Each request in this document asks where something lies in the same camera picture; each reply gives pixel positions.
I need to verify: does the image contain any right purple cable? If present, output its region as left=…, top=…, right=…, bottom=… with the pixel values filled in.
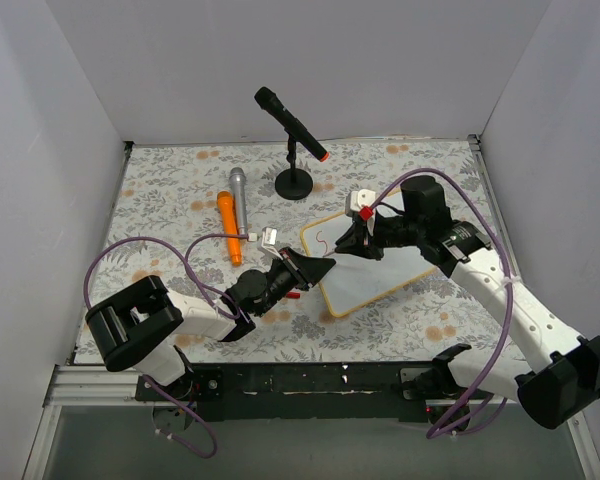
left=374, top=168, right=515, bottom=440

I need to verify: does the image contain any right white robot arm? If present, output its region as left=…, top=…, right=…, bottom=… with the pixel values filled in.
left=335, top=175, right=600, bottom=429

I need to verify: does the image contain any aluminium frame rail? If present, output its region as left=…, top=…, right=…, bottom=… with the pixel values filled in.
left=44, top=364, right=146, bottom=407

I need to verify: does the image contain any floral table mat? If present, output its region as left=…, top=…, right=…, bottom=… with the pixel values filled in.
left=89, top=139, right=500, bottom=363

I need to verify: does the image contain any purple cable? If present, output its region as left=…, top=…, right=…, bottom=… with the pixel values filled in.
left=374, top=168, right=515, bottom=440
left=82, top=233, right=259, bottom=459

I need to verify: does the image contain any silver microphone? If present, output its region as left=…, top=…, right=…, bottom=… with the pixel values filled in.
left=229, top=167, right=248, bottom=235

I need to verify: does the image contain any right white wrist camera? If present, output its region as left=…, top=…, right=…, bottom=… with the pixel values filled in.
left=345, top=189, right=377, bottom=221

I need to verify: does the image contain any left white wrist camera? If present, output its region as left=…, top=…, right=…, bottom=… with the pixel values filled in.
left=258, top=227, right=282, bottom=260

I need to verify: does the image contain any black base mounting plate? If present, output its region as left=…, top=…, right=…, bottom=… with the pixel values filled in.
left=135, top=362, right=481, bottom=426

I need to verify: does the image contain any black microphone stand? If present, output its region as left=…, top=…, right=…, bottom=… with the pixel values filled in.
left=274, top=134, right=313, bottom=201

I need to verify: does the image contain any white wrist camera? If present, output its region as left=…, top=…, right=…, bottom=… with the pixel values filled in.
left=258, top=227, right=282, bottom=260
left=345, top=189, right=377, bottom=221

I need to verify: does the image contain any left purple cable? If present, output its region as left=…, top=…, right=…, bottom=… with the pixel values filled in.
left=82, top=233, right=259, bottom=459

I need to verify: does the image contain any yellow framed whiteboard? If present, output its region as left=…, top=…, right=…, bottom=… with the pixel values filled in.
left=300, top=213, right=437, bottom=317

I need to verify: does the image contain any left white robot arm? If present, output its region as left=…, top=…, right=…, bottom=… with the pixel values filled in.
left=85, top=247, right=336, bottom=400

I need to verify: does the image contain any black microphone orange tip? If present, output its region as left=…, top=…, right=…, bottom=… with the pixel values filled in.
left=254, top=86, right=329, bottom=162

